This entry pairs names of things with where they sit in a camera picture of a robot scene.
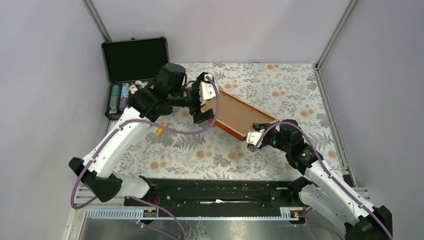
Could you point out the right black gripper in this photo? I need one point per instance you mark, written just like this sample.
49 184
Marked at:
259 126

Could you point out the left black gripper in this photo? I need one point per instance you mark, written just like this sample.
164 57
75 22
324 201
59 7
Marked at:
202 116

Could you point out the orange wooden photo frame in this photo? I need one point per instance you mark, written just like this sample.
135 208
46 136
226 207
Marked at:
237 117

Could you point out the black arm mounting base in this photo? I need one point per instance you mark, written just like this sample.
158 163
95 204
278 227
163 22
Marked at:
225 198

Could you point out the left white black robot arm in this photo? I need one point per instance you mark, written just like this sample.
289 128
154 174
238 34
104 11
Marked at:
157 98

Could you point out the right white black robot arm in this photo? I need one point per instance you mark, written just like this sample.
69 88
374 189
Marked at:
319 187

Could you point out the floral table cloth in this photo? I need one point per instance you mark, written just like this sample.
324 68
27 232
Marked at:
283 91

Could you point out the black poker chip case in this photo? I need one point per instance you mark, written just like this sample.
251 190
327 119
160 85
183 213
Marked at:
129 61

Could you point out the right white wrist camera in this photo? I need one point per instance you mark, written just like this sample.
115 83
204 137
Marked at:
254 139

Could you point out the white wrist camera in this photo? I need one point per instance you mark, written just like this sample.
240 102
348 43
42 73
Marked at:
254 139
206 89

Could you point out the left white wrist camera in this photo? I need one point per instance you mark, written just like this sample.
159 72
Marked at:
206 89

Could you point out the aluminium rail frame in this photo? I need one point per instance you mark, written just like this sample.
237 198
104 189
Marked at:
127 208

